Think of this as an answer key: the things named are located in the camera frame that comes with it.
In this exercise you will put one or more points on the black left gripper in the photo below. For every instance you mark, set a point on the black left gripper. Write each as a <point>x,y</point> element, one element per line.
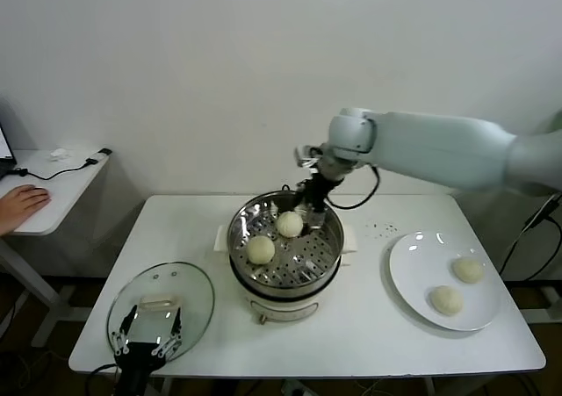
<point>138,358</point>

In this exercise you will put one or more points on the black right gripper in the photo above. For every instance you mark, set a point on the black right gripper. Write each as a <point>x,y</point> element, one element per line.
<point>317,192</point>

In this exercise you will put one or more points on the white steamed baozi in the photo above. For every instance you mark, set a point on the white steamed baozi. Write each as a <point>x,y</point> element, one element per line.
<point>290,225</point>
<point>446,300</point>
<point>261,250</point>
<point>467,270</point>

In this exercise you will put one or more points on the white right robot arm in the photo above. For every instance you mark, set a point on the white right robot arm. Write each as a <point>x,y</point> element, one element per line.
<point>439,146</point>

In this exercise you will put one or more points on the steel steamer basket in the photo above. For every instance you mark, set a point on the steel steamer basket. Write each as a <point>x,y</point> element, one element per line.
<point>281,273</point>

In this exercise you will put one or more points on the person's right hand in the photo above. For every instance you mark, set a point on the person's right hand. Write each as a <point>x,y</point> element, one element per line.
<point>24,205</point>

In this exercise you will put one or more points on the white round plate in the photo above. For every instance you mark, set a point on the white round plate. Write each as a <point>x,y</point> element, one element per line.
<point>421,264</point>

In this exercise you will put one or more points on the white side desk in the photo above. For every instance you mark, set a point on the white side desk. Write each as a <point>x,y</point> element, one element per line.
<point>74,194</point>

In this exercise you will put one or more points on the crumpled white tissue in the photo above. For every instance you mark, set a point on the crumpled white tissue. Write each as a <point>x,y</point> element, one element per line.
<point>59,154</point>

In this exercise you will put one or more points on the black laptop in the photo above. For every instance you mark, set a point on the black laptop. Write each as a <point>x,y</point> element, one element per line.
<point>5,150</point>

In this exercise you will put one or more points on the white furniture foot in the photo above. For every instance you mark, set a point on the white furniture foot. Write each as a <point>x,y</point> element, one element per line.
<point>552,304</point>

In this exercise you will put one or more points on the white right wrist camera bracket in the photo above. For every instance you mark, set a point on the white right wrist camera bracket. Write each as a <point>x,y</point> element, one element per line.
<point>307,154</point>

